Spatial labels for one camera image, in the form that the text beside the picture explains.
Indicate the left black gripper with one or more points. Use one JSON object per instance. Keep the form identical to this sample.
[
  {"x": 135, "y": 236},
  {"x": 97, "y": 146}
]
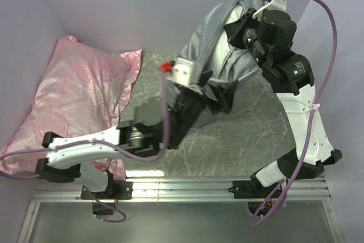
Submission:
[{"x": 224, "y": 93}]

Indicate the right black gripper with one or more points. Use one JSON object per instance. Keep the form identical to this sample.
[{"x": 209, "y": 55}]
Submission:
[{"x": 234, "y": 30}]

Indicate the white pillow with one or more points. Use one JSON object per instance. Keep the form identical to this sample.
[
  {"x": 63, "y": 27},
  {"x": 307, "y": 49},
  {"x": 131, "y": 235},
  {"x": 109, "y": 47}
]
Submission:
[{"x": 224, "y": 56}]

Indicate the grey pillowcase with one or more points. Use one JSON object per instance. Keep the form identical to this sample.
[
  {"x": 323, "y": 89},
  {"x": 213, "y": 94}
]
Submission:
[{"x": 200, "y": 47}]

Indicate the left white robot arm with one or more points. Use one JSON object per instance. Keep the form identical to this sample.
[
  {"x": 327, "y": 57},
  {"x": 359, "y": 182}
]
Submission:
[{"x": 69, "y": 159}]

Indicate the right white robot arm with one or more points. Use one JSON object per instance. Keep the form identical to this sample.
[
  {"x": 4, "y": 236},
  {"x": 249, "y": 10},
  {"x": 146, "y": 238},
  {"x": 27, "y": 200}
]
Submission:
[{"x": 291, "y": 78}]

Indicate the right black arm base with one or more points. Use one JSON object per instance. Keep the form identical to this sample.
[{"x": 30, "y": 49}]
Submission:
[{"x": 243, "y": 189}]

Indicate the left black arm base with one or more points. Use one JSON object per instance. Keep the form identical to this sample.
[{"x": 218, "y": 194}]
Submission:
[{"x": 119, "y": 190}]

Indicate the pink satin rose pillow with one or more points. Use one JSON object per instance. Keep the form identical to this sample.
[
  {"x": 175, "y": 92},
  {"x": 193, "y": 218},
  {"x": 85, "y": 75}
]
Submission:
[{"x": 83, "y": 90}]

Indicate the grey marble mat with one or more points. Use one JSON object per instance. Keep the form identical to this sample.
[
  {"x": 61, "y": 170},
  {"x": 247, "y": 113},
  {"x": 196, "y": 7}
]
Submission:
[{"x": 254, "y": 134}]

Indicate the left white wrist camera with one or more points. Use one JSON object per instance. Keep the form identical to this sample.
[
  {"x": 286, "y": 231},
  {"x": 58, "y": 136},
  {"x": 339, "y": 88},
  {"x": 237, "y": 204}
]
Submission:
[{"x": 181, "y": 71}]

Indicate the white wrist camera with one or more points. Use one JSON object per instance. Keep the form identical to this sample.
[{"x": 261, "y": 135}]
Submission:
[
  {"x": 181, "y": 71},
  {"x": 280, "y": 5}
]

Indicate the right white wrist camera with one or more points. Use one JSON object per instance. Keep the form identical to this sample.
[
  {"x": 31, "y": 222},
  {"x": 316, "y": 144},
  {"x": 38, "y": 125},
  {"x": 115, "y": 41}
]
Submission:
[{"x": 280, "y": 5}]

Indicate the aluminium mounting rail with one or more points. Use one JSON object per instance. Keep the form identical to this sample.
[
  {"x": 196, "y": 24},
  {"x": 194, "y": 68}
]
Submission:
[{"x": 194, "y": 189}]

